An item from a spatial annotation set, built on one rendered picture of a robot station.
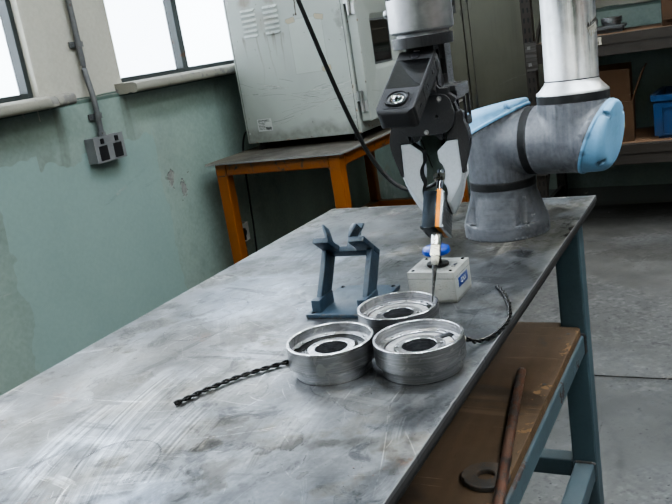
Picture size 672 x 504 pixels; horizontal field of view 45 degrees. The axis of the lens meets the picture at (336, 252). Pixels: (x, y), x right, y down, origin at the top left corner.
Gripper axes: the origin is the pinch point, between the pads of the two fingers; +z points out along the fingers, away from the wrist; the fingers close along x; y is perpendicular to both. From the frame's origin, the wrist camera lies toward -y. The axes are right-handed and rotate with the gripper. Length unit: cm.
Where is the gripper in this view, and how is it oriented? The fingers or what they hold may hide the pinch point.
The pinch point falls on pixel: (437, 205)
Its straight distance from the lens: 97.7
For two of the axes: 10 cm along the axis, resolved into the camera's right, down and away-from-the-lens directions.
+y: 3.9, -3.0, 8.7
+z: 1.5, 9.5, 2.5
